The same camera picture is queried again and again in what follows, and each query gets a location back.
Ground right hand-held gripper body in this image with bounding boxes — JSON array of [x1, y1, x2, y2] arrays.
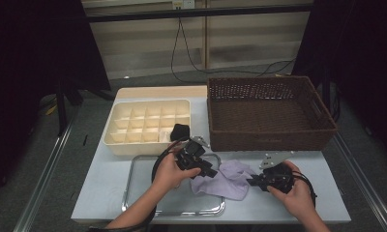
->
[[258, 150, 296, 195]]

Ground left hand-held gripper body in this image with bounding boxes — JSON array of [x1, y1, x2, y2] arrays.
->
[[175, 135, 213, 172]]

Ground lavender sock pair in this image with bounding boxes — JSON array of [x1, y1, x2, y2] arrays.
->
[[190, 159, 259, 202]]

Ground black sock pair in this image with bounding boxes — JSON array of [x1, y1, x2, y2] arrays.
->
[[169, 123, 192, 143]]

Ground brown woven basket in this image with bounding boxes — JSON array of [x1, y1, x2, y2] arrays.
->
[[206, 75, 339, 153]]

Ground cream divided organizer box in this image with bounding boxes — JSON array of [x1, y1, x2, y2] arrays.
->
[[103, 99, 192, 155]]

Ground person's right hand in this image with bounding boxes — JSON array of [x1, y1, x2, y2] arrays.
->
[[266, 159, 317, 224]]

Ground person's left hand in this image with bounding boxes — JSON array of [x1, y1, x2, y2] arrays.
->
[[151, 151, 203, 195]]

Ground metal tray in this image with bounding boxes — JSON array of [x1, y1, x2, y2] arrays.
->
[[122, 153, 225, 218]]

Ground black stand leg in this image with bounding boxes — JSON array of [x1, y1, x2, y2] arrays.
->
[[54, 80, 115, 136]]

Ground black curtain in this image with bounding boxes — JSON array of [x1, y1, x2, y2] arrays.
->
[[0, 0, 112, 204], [291, 0, 387, 162]]

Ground black horizontal bar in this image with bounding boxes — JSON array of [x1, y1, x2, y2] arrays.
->
[[84, 3, 315, 23]]

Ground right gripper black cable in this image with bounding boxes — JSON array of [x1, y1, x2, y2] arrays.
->
[[291, 170, 318, 209]]

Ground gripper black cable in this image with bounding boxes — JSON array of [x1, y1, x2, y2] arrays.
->
[[87, 136, 191, 232], [291, 170, 318, 209]]

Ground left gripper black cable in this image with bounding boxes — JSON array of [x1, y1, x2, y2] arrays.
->
[[87, 136, 191, 232]]

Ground metal floor rail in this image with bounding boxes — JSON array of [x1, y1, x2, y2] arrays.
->
[[330, 131, 387, 232], [12, 109, 83, 232]]

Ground thin black wall cable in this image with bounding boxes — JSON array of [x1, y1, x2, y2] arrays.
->
[[170, 17, 297, 83]]

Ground white wall socket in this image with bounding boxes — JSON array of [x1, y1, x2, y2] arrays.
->
[[171, 0, 195, 10]]

